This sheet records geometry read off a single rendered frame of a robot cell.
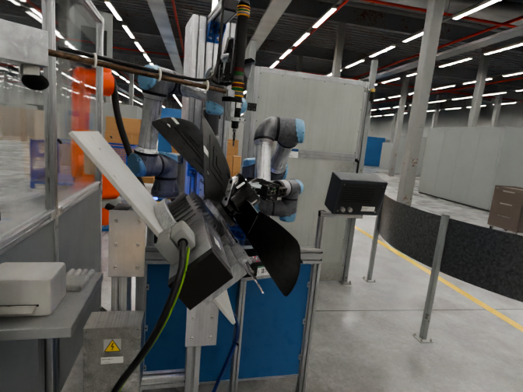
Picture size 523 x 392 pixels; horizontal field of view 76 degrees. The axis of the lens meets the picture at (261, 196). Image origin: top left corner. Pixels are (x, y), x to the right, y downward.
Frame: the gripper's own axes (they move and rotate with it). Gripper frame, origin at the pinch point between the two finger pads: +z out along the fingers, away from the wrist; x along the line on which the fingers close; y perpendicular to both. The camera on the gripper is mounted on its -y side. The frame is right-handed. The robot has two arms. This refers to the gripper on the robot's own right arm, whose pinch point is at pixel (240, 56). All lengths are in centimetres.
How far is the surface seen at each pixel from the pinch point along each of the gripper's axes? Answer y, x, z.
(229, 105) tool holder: 16.0, 2.9, 0.8
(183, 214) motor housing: 50, 19, 12
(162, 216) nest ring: 51, 25, 12
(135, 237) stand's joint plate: 57, 32, 12
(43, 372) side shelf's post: 103, 57, 2
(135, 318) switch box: 81, 32, 16
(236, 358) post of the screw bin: 125, -13, -16
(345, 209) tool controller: 57, -69, -23
